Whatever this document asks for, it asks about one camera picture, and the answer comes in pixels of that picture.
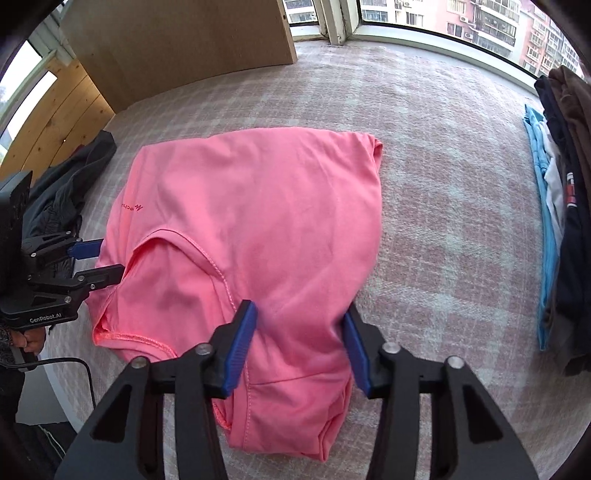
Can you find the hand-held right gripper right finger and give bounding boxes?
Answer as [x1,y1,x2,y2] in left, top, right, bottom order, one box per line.
[342,302,539,480]

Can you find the person's left hand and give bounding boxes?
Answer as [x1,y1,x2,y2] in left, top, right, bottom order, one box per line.
[13,328,48,354]

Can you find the black cable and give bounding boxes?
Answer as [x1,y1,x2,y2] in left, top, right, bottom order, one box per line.
[0,355,98,409]

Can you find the pink plaid blanket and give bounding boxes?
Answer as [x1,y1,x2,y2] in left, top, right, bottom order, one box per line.
[44,39,591,480]

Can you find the pine plank panel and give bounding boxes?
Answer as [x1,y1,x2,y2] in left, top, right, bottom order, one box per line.
[0,58,116,174]

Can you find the black drawstring pants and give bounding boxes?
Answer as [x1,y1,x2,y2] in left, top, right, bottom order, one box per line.
[21,129,117,278]

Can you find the person's left forearm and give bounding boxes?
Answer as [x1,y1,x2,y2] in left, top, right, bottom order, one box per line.
[0,320,26,425]

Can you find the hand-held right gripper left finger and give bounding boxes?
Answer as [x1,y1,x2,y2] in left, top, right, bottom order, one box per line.
[55,299,259,480]

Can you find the pink t-shirt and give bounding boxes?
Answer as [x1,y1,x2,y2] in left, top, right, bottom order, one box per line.
[85,128,385,462]

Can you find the person's black jacket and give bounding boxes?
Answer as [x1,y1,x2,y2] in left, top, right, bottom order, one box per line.
[9,420,79,480]

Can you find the large light brown board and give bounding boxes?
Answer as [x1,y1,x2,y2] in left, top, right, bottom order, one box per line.
[60,0,298,114]

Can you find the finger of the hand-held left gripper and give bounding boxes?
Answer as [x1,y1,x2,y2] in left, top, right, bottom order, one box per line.
[27,263,127,302]
[22,235,106,267]

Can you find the stack of folded clothes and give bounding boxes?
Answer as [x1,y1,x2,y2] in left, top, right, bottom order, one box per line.
[523,65,591,377]

